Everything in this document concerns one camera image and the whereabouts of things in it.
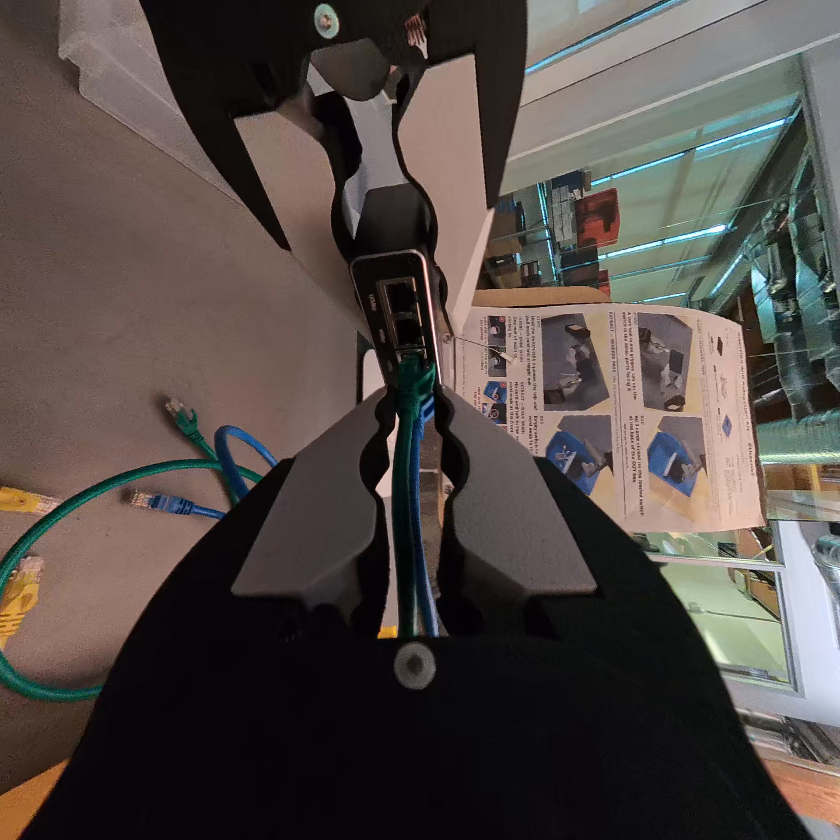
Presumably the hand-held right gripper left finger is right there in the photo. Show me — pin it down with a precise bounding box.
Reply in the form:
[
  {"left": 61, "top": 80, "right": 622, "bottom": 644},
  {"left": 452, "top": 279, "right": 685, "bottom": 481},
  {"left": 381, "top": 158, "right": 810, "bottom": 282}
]
[{"left": 231, "top": 386, "right": 398, "bottom": 639}]

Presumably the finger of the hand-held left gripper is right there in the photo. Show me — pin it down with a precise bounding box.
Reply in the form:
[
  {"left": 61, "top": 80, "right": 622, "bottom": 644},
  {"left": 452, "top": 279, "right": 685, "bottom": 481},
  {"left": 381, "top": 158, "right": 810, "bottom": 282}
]
[
  {"left": 233, "top": 92, "right": 368, "bottom": 336},
  {"left": 392, "top": 52, "right": 497, "bottom": 341}
]

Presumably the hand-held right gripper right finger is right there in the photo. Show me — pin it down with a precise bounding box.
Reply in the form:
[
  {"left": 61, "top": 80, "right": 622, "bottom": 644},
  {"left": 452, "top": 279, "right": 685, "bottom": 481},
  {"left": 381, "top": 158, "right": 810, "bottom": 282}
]
[{"left": 433, "top": 386, "right": 599, "bottom": 639}]

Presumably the blue ethernet cable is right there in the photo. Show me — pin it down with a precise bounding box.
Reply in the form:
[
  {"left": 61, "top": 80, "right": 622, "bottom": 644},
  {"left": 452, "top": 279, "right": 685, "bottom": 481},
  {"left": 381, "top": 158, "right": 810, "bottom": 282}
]
[{"left": 128, "top": 394, "right": 441, "bottom": 639}]

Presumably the green ethernet cable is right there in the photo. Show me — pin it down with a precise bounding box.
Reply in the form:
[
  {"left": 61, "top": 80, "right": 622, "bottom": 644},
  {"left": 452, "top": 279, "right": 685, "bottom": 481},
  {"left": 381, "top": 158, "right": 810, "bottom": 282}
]
[{"left": 0, "top": 351, "right": 437, "bottom": 702}]

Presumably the clear plastic bin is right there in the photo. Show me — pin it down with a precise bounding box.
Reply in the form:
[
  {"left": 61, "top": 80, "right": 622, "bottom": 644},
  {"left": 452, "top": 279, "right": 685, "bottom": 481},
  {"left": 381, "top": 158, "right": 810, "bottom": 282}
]
[{"left": 58, "top": 0, "right": 244, "bottom": 204}]

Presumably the black ethernet switch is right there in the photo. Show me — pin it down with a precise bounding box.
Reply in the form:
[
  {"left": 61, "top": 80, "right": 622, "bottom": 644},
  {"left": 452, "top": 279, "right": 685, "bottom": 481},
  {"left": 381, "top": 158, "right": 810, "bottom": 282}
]
[{"left": 350, "top": 189, "right": 454, "bottom": 391}]

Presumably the yellow ethernet cable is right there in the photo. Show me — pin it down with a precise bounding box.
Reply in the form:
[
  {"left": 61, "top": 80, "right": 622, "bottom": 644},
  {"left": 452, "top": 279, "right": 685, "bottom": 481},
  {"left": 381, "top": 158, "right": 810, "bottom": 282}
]
[{"left": 0, "top": 486, "right": 64, "bottom": 651}]

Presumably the printed instruction sheet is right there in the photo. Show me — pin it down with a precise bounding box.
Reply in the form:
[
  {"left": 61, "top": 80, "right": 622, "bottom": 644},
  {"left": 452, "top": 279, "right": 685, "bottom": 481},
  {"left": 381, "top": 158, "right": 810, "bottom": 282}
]
[{"left": 462, "top": 305, "right": 767, "bottom": 534}]

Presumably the tan backing board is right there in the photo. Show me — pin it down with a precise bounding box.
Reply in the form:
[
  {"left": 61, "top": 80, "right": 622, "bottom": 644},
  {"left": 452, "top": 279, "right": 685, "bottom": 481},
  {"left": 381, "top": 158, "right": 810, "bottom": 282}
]
[{"left": 472, "top": 285, "right": 611, "bottom": 308}]

